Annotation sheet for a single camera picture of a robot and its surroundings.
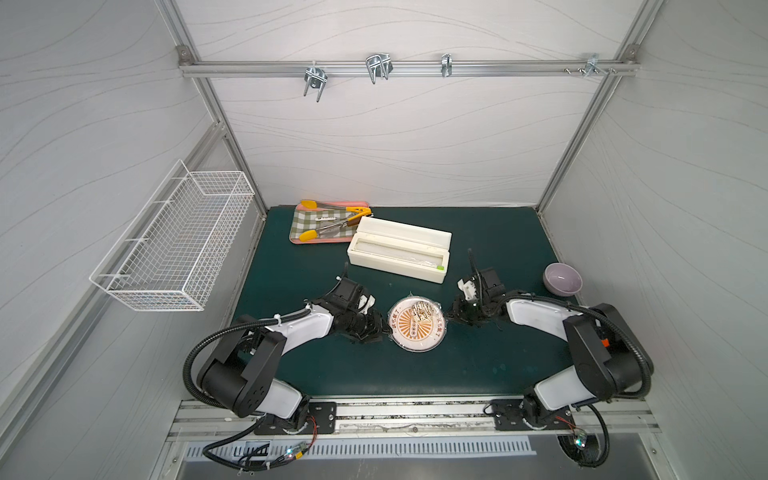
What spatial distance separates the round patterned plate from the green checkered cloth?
33 cm

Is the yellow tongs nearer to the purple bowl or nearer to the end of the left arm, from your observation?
the end of the left arm

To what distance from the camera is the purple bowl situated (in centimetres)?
94

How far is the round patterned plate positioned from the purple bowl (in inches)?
14.6

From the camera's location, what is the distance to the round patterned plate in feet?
2.86

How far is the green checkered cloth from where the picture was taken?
1.10 m
